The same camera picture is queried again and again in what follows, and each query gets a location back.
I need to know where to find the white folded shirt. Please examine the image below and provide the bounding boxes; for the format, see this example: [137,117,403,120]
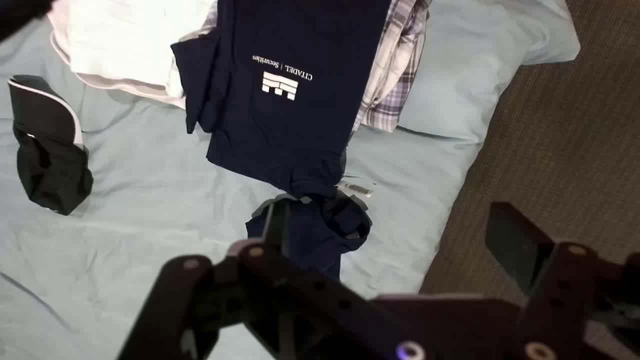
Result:
[47,0,217,107]

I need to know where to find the plaid checked shirt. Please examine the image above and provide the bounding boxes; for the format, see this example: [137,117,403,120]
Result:
[353,0,431,131]

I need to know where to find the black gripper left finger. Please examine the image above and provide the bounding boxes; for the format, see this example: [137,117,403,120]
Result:
[118,208,339,360]

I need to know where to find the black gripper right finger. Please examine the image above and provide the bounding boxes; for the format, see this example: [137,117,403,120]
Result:
[486,201,640,360]

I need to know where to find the navy blue printed shirt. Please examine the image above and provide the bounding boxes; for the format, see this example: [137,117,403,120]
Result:
[172,0,387,196]

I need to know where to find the crumpled navy blue garment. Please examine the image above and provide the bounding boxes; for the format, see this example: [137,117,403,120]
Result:
[246,189,372,280]

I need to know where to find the small black garment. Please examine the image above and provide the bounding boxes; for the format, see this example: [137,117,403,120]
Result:
[8,73,93,215]

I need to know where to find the light blue bed sheet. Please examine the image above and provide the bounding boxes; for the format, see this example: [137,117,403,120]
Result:
[0,0,579,360]

